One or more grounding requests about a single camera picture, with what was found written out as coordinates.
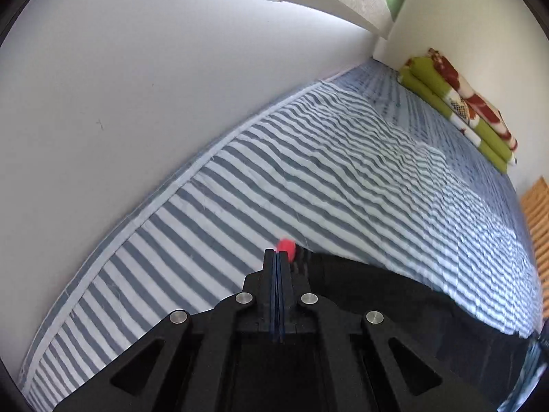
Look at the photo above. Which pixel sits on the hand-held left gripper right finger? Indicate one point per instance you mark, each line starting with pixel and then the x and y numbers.
pixel 286 283

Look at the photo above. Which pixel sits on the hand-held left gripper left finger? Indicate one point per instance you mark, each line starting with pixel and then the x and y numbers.
pixel 268 283

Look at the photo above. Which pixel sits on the black jacket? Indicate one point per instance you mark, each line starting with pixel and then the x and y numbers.
pixel 407 309

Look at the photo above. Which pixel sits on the blue striped bed quilt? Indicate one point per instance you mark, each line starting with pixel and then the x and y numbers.
pixel 300 158

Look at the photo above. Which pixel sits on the folded green quilt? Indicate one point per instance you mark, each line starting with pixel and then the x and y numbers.
pixel 424 81

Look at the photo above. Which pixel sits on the folded red patterned blanket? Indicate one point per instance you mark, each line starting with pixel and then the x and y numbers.
pixel 472 103

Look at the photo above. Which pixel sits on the wooden slatted rail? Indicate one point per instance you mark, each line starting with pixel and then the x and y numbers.
pixel 538 223

